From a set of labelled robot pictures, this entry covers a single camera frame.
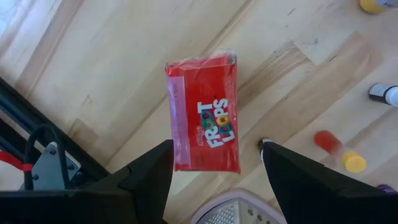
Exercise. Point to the red Froot Loops box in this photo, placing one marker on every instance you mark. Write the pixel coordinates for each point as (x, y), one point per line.
(205, 124)

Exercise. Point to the red tape strip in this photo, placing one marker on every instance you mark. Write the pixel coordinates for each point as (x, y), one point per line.
(9, 158)

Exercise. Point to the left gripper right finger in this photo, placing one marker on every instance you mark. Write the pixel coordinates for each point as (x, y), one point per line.
(304, 193)

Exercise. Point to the pink mesh basket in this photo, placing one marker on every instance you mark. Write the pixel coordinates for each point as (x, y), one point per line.
(236, 211)

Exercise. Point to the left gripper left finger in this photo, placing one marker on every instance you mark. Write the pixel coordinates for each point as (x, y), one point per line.
(146, 186)

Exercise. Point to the purple dropper bottle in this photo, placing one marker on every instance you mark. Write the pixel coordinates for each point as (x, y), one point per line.
(388, 189)

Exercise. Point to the red liquid bottle yellow cap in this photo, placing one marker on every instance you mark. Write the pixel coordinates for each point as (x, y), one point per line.
(329, 143)

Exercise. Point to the brown dropper bottle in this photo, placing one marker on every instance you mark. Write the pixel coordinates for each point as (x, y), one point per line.
(381, 93)

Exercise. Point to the silver mounting bracket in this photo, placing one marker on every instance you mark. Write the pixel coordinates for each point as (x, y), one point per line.
(53, 168)

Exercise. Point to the yellow food colouring bottle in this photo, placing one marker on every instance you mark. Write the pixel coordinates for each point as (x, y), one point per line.
(371, 4)

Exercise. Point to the black aluminium table frame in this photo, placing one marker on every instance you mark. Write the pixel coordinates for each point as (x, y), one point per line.
(12, 102)

